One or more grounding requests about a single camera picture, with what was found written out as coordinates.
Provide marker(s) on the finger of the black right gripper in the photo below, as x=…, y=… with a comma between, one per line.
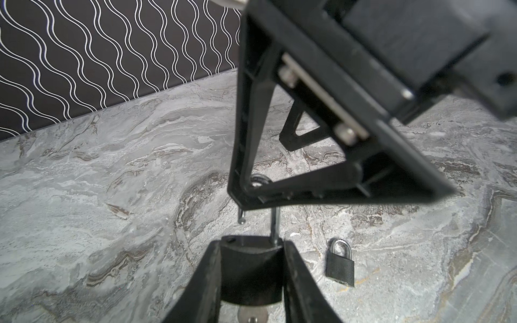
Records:
x=258, y=59
x=338, y=184

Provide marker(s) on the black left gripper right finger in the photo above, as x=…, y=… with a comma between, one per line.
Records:
x=303, y=300

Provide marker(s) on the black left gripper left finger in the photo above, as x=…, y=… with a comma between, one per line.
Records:
x=200, y=301

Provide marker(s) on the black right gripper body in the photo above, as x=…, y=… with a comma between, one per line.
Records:
x=361, y=64

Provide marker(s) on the black padlock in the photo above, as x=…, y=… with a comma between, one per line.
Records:
x=253, y=267

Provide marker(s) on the black padlock farther back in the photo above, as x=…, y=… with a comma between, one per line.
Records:
x=340, y=266

